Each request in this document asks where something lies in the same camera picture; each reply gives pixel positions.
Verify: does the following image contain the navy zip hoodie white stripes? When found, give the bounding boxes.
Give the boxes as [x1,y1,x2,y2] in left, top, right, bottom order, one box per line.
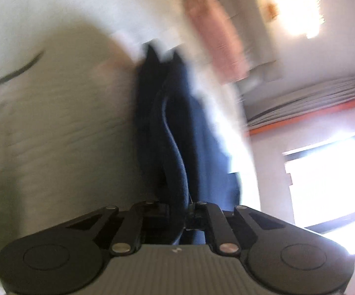
[133,43,240,244]

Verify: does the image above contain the beige and orange curtain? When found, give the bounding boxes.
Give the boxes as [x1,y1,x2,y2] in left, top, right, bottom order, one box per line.
[245,76,355,136]

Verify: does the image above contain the window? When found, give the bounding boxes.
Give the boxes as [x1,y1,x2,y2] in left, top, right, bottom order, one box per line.
[283,134,355,256]

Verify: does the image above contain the folded pink blanket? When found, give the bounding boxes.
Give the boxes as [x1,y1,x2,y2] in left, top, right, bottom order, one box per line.
[185,0,250,84]

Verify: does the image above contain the floral quilted bedspread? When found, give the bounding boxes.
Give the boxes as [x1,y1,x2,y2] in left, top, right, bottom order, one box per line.
[0,0,260,294]

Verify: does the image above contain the yellow plush toy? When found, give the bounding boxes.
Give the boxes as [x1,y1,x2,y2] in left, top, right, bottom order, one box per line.
[265,2,279,21]

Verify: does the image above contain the beige padded headboard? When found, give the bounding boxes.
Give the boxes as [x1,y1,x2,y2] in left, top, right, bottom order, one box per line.
[218,0,281,95]

